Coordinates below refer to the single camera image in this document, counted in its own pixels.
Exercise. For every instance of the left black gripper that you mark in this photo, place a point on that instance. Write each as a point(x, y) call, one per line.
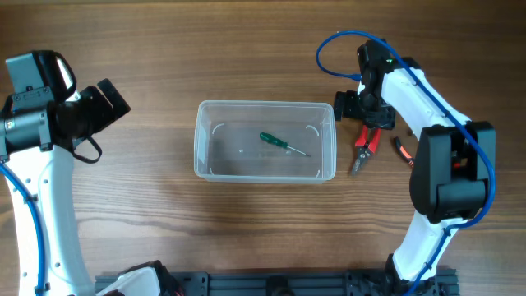
point(102, 106)

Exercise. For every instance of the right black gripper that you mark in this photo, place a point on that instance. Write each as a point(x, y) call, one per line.
point(385, 118)

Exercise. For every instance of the red handled snips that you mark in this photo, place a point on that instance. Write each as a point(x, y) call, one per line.
point(366, 145)

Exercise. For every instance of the green handled screwdriver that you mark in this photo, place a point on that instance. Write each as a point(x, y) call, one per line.
point(270, 139)

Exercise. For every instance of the clear plastic container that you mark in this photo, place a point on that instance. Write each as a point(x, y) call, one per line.
point(227, 147)

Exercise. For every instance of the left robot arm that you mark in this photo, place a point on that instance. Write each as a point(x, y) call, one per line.
point(43, 121)

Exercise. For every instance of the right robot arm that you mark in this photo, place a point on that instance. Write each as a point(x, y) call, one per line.
point(453, 180)

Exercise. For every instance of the black orange needle-nose pliers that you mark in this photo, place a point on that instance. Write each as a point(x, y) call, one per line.
point(403, 152)

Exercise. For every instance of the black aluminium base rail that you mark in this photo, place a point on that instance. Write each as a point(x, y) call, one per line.
point(349, 283)

